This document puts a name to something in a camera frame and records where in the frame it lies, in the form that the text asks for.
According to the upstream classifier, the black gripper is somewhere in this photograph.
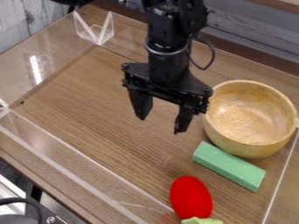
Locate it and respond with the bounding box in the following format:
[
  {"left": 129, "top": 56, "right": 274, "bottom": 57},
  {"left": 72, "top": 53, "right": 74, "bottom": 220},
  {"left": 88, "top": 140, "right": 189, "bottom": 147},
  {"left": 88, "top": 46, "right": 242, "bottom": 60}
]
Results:
[{"left": 122, "top": 44, "right": 213, "bottom": 134}]

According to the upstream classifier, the red plush strawberry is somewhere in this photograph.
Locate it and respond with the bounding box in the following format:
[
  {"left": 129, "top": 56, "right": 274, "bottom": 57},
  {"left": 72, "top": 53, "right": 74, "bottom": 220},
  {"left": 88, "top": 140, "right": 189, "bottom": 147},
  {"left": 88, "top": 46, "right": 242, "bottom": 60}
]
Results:
[{"left": 170, "top": 176, "right": 225, "bottom": 224}]

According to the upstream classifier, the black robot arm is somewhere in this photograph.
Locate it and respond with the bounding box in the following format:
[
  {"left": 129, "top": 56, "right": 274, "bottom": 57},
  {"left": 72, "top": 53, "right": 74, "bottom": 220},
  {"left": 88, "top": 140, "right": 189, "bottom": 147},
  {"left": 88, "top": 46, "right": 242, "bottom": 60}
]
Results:
[{"left": 122, "top": 0, "right": 213, "bottom": 133}]

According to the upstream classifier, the wooden bowl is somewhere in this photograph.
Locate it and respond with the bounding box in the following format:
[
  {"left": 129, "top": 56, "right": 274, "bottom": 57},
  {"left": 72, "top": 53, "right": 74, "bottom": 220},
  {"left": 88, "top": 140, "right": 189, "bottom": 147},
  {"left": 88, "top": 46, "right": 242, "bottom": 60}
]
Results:
[{"left": 202, "top": 80, "right": 299, "bottom": 158}]

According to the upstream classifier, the green foam block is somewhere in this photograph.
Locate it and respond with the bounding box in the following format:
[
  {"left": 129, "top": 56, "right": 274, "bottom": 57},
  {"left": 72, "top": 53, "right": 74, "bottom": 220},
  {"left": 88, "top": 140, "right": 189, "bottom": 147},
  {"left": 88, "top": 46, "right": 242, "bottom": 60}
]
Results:
[{"left": 193, "top": 142, "right": 267, "bottom": 193}]

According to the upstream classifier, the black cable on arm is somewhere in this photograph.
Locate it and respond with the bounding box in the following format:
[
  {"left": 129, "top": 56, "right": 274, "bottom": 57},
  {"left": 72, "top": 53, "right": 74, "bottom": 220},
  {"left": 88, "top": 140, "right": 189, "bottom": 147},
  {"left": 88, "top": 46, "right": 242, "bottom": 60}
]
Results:
[{"left": 185, "top": 33, "right": 218, "bottom": 72}]

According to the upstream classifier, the black cable lower left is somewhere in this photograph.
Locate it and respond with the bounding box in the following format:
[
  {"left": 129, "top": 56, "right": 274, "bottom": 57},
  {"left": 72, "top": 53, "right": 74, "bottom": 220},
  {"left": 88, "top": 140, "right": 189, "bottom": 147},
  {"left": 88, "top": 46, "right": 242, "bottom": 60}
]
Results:
[{"left": 0, "top": 198, "right": 43, "bottom": 224}]

